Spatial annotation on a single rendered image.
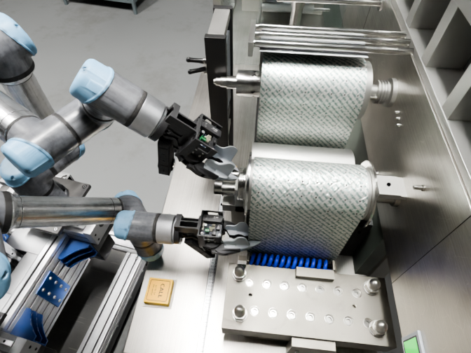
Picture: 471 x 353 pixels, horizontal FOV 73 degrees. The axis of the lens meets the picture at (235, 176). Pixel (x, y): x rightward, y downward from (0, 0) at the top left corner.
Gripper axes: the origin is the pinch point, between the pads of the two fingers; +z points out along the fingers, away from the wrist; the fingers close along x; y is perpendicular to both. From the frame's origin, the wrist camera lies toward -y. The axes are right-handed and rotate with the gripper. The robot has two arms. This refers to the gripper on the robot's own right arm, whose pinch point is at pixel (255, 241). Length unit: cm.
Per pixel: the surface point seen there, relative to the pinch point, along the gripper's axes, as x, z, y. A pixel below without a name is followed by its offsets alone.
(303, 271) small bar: -5.1, 12.6, -4.2
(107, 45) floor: 257, -165, -109
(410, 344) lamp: -22.2, 29.4, 9.5
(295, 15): 76, 8, 20
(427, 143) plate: 8.1, 30.1, 30.9
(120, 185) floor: 85, -95, -109
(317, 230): -0.3, 13.7, 8.8
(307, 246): -0.2, 13.0, 0.0
